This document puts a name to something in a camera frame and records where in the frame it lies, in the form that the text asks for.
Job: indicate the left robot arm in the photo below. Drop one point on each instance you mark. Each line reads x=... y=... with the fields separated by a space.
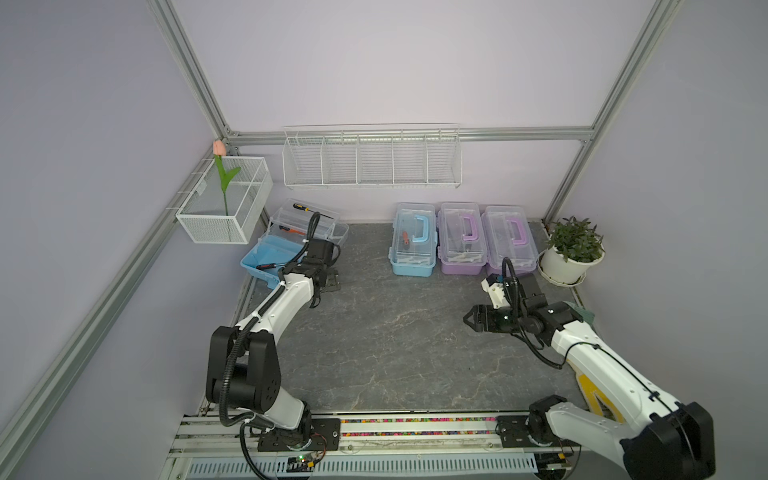
x=244 y=375

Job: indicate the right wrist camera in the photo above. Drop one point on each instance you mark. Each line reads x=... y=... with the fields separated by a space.
x=494 y=287

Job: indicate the yellow work glove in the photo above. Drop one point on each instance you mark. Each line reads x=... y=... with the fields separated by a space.
x=594 y=396

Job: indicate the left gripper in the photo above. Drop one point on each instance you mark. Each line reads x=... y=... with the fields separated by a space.
x=333 y=283

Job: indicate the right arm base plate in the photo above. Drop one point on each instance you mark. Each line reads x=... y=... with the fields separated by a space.
x=519 y=431

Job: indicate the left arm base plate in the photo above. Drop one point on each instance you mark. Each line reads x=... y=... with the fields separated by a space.
x=316 y=434

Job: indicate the black yellow screwdriver in lid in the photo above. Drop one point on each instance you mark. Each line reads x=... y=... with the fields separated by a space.
x=304 y=208

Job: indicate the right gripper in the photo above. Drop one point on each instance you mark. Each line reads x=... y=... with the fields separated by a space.
x=481 y=317

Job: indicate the white mesh wall basket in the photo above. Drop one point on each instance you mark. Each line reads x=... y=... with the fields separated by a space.
x=202 y=214

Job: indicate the blue toolbox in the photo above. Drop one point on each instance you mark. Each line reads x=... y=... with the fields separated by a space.
x=419 y=221
x=275 y=246

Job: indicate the orange screwdriver in left tray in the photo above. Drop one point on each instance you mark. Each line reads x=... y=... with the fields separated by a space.
x=289 y=230

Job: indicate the potted green plant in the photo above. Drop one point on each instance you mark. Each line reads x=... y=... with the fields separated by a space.
x=573 y=247

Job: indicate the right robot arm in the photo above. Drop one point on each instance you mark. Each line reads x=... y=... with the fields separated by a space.
x=636 y=424

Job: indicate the pink artificial tulip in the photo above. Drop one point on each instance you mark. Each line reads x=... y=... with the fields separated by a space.
x=225 y=176

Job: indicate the purple toolbox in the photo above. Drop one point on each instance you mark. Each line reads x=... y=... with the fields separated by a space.
x=462 y=246
x=509 y=236

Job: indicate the white wire wall shelf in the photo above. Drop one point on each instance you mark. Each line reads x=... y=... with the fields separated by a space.
x=372 y=155

